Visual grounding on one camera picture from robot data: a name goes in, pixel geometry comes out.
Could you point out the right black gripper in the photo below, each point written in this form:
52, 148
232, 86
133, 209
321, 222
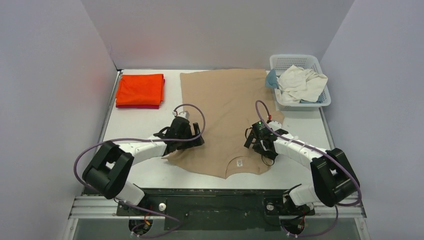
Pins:
257, 142

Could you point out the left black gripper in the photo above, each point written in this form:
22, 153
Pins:
185, 141

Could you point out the beige t shirt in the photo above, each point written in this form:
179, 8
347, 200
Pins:
231, 100

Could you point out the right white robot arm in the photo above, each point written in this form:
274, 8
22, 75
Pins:
333, 178

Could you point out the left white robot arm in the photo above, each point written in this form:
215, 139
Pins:
109, 169

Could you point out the folded red t shirt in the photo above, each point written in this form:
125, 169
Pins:
137, 106

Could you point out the blue t shirt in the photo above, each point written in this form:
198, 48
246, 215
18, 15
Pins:
271, 80

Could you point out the folded orange t shirt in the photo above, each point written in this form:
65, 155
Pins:
148, 89

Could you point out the white t shirt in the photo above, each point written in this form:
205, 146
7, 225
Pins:
298, 85

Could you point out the white plastic basket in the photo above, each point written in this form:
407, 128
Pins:
281, 62

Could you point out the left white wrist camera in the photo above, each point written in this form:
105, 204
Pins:
182, 114

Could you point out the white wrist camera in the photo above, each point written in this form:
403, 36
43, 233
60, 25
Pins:
274, 125
182, 114

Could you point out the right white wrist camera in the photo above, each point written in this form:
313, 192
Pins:
274, 125

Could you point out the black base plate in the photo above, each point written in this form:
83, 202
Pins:
215, 209

